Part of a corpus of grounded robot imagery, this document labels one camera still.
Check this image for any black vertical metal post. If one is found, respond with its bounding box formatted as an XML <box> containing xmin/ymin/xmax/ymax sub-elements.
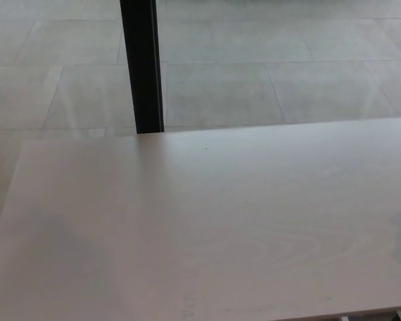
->
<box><xmin>119</xmin><ymin>0</ymin><xmax>165</xmax><ymax>134</ymax></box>

